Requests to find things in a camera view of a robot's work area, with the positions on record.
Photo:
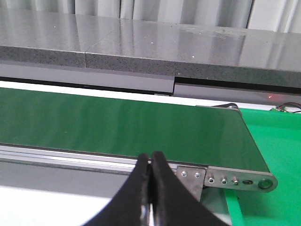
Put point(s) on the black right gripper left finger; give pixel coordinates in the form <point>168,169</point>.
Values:
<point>130,205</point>

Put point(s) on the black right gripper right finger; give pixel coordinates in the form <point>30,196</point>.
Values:
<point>173,204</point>

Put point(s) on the green belt conveyor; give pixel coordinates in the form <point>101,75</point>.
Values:
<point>89,144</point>

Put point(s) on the grey stone counter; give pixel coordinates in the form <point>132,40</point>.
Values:
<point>179,60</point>

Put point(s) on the white curtain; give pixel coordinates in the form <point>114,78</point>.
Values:
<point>271,15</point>

